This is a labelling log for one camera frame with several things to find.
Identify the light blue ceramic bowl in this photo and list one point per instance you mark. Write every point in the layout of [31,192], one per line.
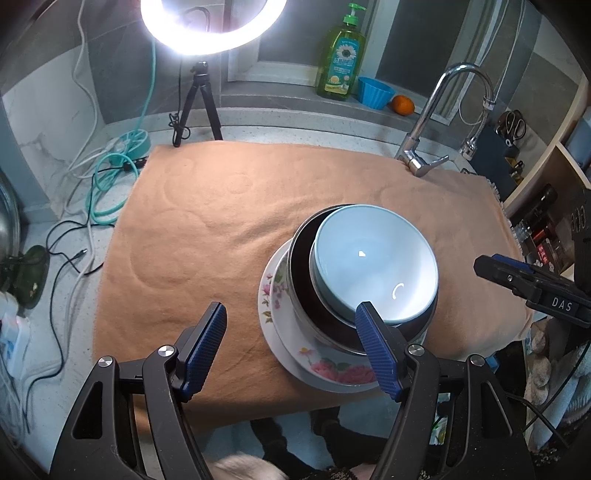
[369,267]

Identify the dark blue knife holder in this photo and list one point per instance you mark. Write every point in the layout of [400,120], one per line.
[494,157]

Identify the small pink floral plate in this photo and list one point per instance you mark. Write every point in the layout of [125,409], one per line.
[337,367]

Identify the large pink floral plate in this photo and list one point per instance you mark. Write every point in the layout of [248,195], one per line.
[277,350]

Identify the green dish soap bottle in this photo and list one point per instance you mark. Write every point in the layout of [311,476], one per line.
[339,60]

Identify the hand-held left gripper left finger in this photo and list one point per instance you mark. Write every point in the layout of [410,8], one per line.
[205,350]

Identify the person's right leg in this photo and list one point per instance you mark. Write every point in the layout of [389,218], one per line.
[341,438]

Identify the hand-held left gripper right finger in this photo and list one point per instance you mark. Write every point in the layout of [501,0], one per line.
[376,350]

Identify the chrome faucet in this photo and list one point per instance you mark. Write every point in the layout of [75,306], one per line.
[427,110]

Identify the black tripod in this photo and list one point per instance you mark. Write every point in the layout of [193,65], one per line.
[201,87]

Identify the white shelf unit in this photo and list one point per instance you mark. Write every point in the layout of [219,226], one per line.
[549,175]

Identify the person's leg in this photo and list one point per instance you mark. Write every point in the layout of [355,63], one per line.
[341,438]
[272,438]

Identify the red label jar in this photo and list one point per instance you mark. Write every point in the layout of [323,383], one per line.
[547,249]

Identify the dark green round object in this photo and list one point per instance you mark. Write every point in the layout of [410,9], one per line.
[32,277]

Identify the steel pot lid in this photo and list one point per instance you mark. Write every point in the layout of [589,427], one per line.
[7,217]

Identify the dark bottle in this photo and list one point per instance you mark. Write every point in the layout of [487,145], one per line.
[545,201]

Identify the person's left forearm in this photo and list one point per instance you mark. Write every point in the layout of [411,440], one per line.
[244,470]

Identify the grey window frame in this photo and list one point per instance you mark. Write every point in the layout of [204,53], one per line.
[406,46]

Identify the orange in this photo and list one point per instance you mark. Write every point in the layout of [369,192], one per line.
[403,105]

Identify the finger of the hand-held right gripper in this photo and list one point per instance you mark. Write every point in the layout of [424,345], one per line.
[508,277]

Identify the black scissors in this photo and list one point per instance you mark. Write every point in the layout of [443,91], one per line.
[512,124]

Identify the large steel bowl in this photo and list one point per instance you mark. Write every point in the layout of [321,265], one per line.
[304,304]

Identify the person's left leg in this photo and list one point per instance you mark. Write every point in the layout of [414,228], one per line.
[272,438]

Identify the blue ribbed cup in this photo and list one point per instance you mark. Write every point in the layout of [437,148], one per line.
[375,94]

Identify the white power strip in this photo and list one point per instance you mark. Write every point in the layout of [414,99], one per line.
[11,332]

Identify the brown cloth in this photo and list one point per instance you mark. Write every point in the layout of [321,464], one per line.
[194,221]

